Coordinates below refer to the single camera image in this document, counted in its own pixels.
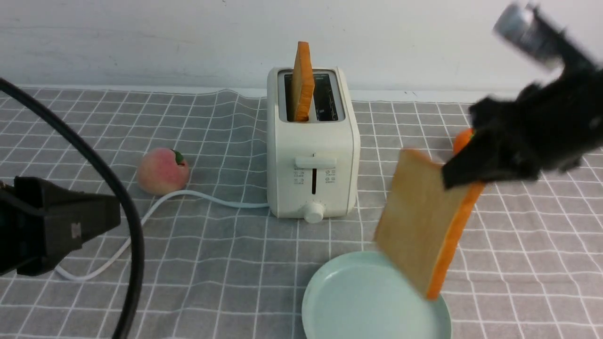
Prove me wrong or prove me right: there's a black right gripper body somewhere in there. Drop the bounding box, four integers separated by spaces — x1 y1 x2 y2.
469 70 602 170

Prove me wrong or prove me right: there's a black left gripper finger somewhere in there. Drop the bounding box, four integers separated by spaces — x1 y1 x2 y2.
14 177 121 276

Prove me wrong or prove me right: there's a black cable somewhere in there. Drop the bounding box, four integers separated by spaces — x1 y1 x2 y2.
0 78 145 339

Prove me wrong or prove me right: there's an orange persimmon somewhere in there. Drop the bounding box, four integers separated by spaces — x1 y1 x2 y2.
453 128 473 155

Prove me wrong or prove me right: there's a pink peach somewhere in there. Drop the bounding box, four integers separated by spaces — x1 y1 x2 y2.
137 148 190 196

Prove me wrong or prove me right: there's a white two-slot toaster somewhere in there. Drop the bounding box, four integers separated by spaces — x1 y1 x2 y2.
266 67 360 223

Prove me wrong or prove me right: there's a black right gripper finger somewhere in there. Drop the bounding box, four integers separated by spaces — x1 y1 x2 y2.
441 141 541 190

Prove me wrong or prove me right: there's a grey checked tablecloth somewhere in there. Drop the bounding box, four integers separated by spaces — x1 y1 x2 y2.
28 88 602 339

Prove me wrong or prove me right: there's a white power cord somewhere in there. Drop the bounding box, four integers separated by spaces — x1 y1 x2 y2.
55 190 269 282

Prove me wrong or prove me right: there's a toasted bread slice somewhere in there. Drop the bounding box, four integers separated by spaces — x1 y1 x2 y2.
374 149 484 300
289 41 315 122

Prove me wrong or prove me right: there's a light green plate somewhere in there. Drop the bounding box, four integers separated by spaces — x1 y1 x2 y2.
301 251 454 339

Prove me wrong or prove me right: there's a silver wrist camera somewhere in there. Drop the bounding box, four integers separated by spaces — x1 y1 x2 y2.
493 2 598 72

